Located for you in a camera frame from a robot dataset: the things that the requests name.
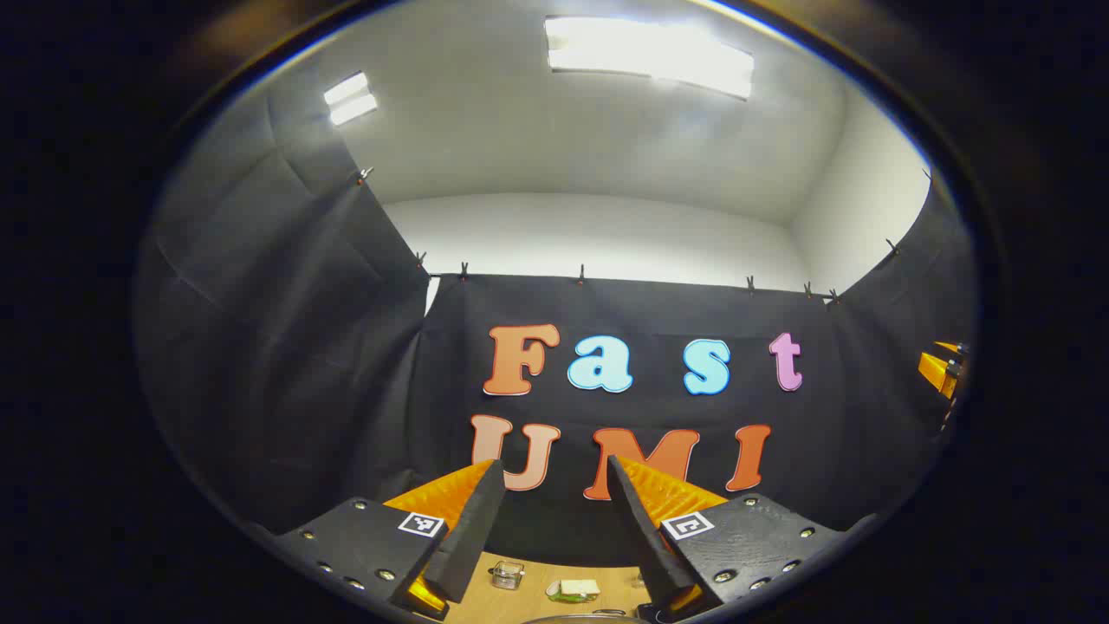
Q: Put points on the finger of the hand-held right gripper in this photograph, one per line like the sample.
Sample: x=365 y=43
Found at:
x=951 y=347
x=936 y=370

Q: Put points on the large ceiling light panel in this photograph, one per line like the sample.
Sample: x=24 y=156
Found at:
x=650 y=56

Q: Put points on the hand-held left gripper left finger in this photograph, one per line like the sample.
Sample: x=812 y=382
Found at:
x=472 y=537

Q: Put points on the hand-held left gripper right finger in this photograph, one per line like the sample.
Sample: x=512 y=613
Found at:
x=645 y=542

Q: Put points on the sandwich with lettuce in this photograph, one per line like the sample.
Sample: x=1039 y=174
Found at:
x=573 y=591

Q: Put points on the small ceiling light panel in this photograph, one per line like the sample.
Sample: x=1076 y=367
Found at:
x=350 y=98

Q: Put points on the black backdrop cloth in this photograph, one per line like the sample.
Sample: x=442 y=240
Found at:
x=303 y=347

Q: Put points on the stainless steel pot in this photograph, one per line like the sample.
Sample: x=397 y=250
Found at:
x=580 y=619

